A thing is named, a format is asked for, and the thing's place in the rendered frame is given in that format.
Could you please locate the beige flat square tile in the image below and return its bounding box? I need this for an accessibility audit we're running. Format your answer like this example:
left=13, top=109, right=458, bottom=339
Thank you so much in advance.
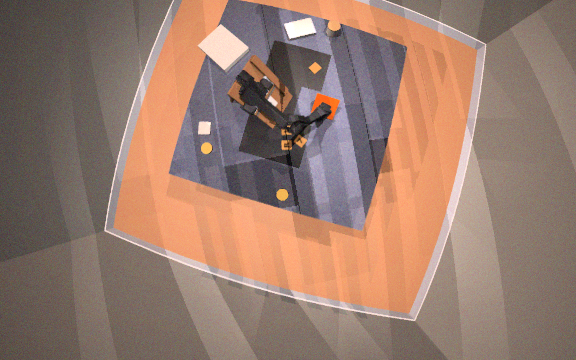
left=198, top=122, right=211, bottom=135

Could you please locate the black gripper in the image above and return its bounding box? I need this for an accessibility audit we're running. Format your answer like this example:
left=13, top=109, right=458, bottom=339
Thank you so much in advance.
left=243, top=78, right=273, bottom=115

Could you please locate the yellow round disc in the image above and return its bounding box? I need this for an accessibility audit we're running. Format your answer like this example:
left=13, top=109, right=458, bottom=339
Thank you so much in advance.
left=201, top=143, right=213, bottom=154
left=276, top=189, right=288, bottom=201

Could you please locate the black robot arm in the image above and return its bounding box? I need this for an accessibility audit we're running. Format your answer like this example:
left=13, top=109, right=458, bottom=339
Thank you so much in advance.
left=236, top=70, right=332, bottom=135

